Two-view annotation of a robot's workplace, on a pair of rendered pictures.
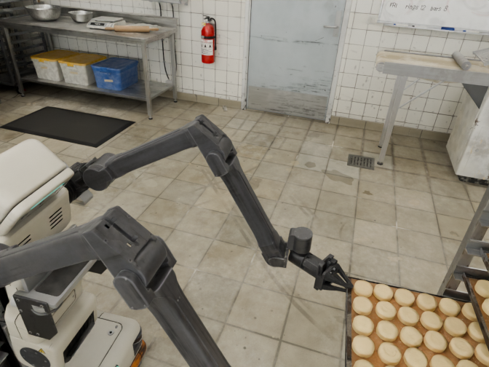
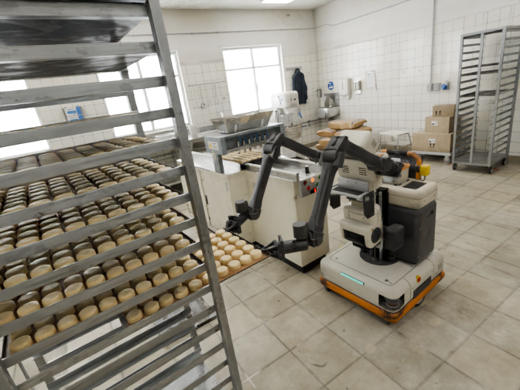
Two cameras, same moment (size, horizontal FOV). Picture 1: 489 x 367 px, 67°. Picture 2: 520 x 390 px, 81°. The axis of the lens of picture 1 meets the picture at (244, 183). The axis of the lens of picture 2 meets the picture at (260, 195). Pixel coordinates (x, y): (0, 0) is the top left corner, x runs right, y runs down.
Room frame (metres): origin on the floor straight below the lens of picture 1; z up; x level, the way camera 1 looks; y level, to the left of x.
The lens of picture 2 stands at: (1.55, -1.13, 1.53)
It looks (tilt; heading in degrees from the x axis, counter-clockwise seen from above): 19 degrees down; 134
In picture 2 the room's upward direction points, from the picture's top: 8 degrees counter-clockwise
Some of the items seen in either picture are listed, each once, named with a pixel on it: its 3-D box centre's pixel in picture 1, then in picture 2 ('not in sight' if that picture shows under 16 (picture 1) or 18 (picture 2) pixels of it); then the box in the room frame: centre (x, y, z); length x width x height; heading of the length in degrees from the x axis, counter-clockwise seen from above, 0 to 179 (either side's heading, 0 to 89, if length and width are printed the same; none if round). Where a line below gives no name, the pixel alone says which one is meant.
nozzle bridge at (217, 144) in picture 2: not in sight; (247, 146); (-0.57, 0.99, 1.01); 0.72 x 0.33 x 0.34; 76
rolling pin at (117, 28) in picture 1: (132, 28); not in sight; (4.15, 1.29, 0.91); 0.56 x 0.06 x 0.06; 103
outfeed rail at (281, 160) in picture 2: not in sight; (254, 155); (-0.64, 1.16, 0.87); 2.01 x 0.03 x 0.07; 166
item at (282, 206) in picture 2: not in sight; (285, 210); (-0.07, 0.87, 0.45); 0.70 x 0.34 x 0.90; 166
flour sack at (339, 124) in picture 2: not in sight; (346, 124); (-1.34, 4.66, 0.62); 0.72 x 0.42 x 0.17; 170
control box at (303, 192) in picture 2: not in sight; (311, 184); (0.28, 0.78, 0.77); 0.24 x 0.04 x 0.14; 76
